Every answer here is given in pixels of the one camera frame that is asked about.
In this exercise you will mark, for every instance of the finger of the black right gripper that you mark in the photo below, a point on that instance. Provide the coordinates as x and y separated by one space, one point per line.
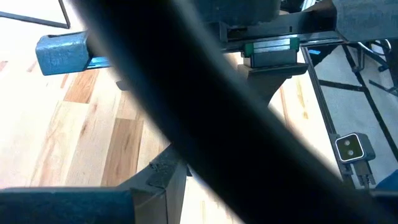
270 81
123 85

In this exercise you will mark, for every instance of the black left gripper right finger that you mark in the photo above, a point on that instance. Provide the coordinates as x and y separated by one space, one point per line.
385 207

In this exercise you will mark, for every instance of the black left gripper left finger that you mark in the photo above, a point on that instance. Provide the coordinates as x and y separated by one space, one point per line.
155 193

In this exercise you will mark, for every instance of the black aluminium table frame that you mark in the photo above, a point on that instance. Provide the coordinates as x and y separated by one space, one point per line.
323 102

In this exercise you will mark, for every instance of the small grey table-level camera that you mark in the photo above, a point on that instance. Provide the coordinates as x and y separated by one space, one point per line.
353 147

